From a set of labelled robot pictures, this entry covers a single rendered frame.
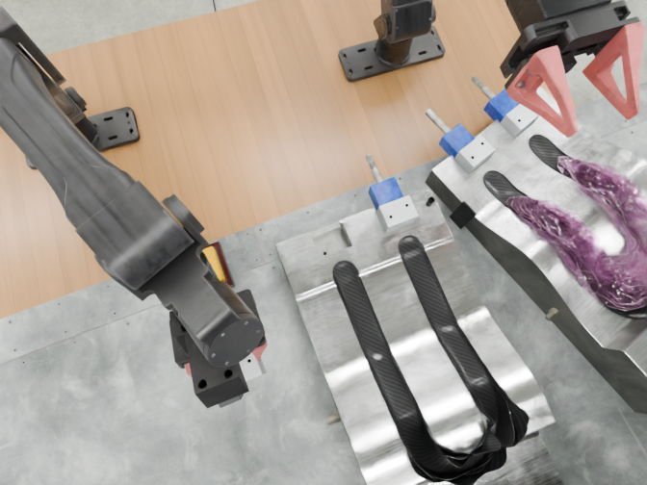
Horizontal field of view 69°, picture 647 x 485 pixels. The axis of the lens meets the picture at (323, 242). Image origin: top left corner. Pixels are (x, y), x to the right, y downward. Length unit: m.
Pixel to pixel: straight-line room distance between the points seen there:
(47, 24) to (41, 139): 1.86
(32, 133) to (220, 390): 0.28
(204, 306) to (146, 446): 0.45
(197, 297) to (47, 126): 0.19
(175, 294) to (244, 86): 0.59
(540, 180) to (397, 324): 0.35
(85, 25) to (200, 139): 1.40
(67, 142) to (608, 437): 0.84
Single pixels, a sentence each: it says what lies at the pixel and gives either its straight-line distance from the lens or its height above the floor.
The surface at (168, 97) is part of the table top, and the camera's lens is 0.97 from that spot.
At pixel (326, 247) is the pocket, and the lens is 0.74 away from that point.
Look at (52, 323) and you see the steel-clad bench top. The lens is 0.89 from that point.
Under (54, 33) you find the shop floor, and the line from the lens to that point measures 2.28.
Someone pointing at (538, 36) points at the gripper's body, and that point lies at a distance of 0.50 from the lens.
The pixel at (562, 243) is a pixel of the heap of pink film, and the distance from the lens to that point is 0.77.
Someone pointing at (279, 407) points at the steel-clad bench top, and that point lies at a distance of 0.78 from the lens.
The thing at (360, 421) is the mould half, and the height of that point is 0.92.
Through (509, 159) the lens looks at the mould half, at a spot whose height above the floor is 0.86.
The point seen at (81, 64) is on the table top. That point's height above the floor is 0.80.
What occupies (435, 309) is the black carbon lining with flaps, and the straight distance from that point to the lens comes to 0.73.
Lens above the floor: 1.58
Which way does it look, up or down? 75 degrees down
